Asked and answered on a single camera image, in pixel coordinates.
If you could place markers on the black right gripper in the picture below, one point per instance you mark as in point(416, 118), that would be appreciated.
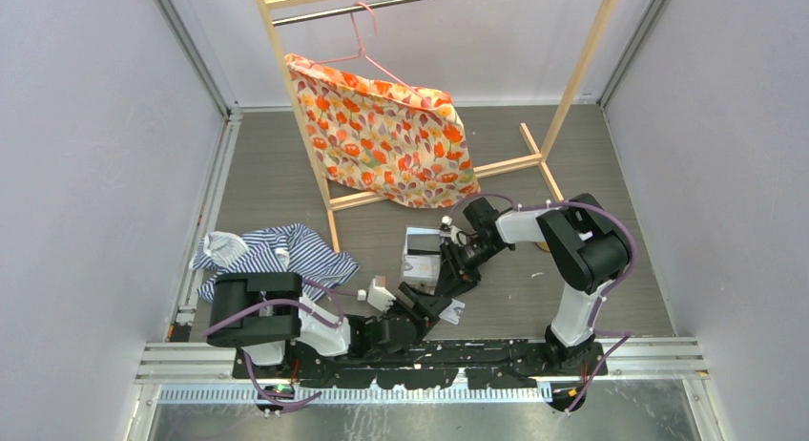
point(454, 278)

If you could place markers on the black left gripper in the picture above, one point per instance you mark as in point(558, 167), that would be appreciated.
point(424, 309)

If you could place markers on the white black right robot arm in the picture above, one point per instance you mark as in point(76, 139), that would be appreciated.
point(593, 252)

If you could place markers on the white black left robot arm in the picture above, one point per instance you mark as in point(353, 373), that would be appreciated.
point(266, 315)

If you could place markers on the orange floral garment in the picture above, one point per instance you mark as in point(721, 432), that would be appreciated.
point(406, 145)

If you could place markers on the blue white striped shirt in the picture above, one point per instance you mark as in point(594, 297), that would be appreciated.
point(289, 248)

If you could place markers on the wooden clothes rack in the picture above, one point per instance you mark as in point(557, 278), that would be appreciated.
point(337, 197)

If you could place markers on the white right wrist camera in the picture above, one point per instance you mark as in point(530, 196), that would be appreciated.
point(449, 231)

